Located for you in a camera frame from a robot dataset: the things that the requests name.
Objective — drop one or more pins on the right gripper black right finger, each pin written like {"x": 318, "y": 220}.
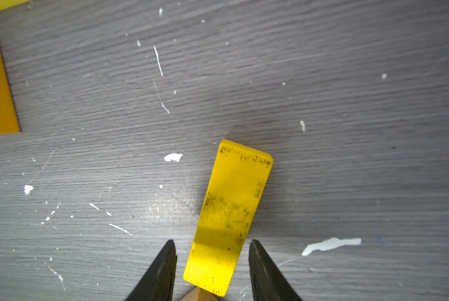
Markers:
{"x": 267, "y": 282}

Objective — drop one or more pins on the natural wood block bottom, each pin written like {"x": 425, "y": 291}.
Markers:
{"x": 199, "y": 294}

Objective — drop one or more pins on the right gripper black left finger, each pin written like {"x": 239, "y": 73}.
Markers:
{"x": 158, "y": 281}

